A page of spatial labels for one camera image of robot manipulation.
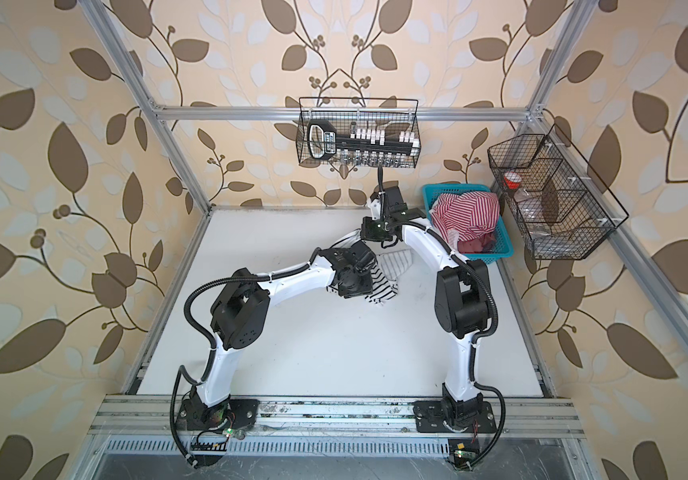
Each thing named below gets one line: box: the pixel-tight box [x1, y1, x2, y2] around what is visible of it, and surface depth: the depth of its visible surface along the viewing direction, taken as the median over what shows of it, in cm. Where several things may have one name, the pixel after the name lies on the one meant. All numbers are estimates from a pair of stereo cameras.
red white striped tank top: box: [430, 191, 500, 254], surface depth 105 cm
